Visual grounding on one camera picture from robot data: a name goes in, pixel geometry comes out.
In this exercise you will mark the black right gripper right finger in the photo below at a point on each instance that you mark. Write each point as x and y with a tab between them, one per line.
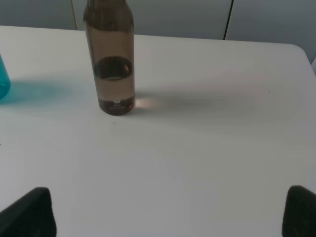
299	219

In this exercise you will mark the brown translucent plastic bottle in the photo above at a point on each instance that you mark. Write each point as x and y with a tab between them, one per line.
109	28

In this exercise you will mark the teal translucent plastic cup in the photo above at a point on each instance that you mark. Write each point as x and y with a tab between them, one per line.
5	83

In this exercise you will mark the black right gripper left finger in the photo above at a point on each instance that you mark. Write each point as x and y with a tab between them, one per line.
30	216

